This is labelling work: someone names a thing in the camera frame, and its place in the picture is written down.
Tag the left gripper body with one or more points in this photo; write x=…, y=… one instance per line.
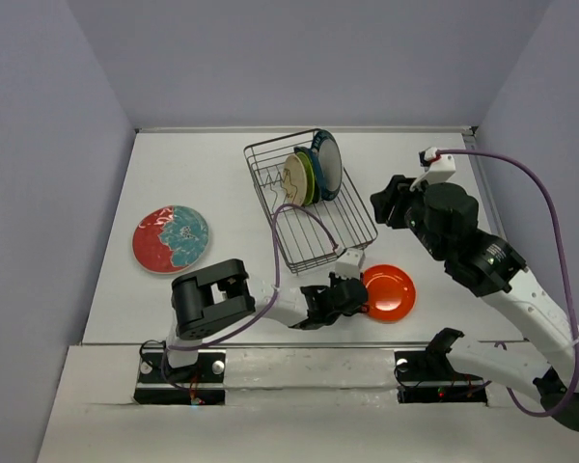
x=335, y=280

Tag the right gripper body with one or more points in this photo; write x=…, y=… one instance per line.
x=406, y=199

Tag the orange plate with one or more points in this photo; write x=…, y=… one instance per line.
x=391, y=293

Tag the lime green plate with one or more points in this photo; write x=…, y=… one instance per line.
x=310, y=177

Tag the green rimmed white plate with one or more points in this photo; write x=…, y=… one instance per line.
x=330, y=163

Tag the beige floral plate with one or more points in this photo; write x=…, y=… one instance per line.
x=294, y=180

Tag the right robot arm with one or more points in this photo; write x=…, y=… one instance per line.
x=444, y=218

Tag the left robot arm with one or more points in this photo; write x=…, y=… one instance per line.
x=210, y=300

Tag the red and teal plate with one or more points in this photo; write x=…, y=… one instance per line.
x=170, y=239

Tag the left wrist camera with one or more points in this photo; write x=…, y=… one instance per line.
x=349, y=264

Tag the wire dish rack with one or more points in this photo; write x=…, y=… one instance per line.
x=317, y=235

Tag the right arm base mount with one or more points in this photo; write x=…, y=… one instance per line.
x=423, y=380

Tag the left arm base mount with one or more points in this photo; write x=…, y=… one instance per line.
x=199, y=385

